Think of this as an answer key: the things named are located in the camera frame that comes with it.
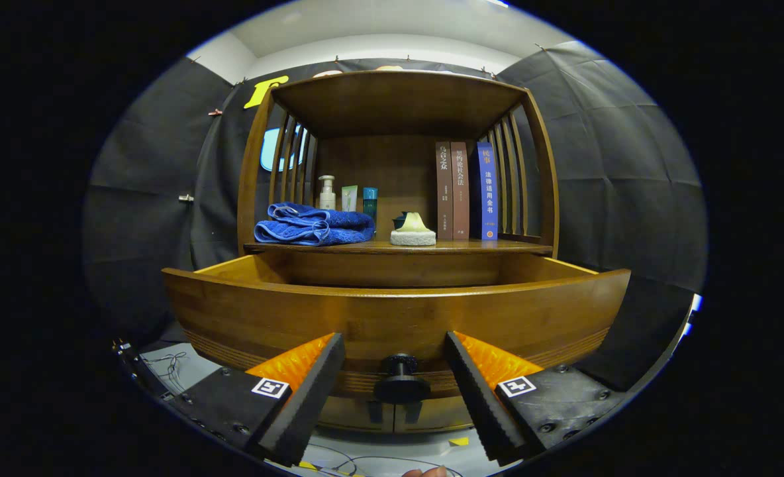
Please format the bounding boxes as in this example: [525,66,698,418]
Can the blue book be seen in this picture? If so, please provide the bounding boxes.
[471,141,499,240]

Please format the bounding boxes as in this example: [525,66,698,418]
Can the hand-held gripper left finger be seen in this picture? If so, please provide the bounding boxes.
[167,333,346,468]

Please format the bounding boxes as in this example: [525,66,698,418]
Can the wooden cabinet door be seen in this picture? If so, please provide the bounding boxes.
[318,396,396,435]
[395,396,473,433]

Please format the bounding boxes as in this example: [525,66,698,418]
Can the wooden countertop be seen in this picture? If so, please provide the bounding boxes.
[244,238,554,256]

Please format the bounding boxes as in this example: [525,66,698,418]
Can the wooden drawer with black knob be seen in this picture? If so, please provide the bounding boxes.
[162,252,631,403]

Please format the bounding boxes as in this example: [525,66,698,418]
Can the wooden cabinet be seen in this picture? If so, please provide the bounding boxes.
[236,70,560,435]

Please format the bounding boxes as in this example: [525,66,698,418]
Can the reddish brown book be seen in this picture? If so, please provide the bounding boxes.
[450,141,471,240]

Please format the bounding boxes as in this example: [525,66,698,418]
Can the blue folded towel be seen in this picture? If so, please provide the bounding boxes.
[254,202,375,246]

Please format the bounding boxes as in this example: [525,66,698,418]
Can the pale green white scrubber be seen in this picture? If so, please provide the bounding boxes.
[390,212,437,246]

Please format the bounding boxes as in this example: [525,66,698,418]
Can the dark brown book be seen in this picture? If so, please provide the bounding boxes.
[435,141,454,240]

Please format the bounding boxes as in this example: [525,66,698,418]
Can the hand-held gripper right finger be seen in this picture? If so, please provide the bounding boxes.
[444,331,624,466]

